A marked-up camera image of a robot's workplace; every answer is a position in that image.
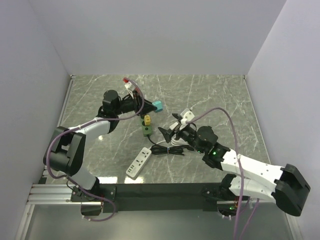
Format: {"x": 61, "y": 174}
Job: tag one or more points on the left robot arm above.
{"x": 66, "y": 154}

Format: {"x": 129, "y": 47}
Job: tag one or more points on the white power strip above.
{"x": 138, "y": 163}

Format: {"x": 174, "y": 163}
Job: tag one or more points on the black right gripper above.
{"x": 167, "y": 134}

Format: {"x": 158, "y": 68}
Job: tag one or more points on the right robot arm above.
{"x": 284, "y": 186}

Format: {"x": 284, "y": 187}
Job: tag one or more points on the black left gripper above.
{"x": 137, "y": 101}

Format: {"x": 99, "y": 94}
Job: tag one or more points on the yellow plug adapter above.
{"x": 147, "y": 120}

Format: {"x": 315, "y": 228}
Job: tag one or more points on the teal plug adapter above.
{"x": 158, "y": 106}

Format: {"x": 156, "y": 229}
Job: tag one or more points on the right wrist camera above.
{"x": 187, "y": 115}

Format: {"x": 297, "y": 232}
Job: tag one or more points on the black base beam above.
{"x": 167, "y": 196}

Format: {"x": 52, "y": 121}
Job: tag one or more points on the green power strip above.
{"x": 146, "y": 130}

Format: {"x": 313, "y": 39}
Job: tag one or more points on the white plug adapter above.
{"x": 173, "y": 126}

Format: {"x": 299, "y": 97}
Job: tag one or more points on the aluminium frame rail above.
{"x": 60, "y": 194}

